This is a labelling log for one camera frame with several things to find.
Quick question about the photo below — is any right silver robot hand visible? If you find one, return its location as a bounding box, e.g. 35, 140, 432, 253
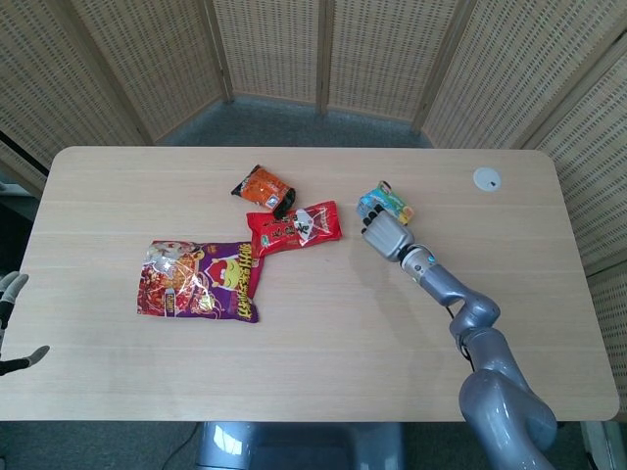
359, 204, 416, 261

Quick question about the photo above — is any orange black snack packet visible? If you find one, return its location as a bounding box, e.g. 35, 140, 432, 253
230, 164, 299, 220

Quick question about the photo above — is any woven bamboo folding screen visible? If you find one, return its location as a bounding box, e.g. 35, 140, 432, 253
0, 0, 627, 368

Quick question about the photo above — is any white round cable grommet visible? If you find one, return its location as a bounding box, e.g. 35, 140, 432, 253
472, 166, 505, 193

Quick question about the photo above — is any red snack packet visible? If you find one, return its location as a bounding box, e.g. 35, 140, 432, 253
245, 199, 344, 259

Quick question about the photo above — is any blue snack packet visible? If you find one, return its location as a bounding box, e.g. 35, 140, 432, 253
356, 179, 414, 227

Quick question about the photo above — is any large purple snack bag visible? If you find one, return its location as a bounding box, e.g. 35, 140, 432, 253
135, 238, 265, 324

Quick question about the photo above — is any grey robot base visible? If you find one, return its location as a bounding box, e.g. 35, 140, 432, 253
195, 421, 408, 470

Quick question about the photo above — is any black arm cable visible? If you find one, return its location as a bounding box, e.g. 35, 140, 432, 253
443, 303, 479, 373

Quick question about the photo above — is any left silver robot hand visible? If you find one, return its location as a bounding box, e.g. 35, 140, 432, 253
0, 272, 51, 378

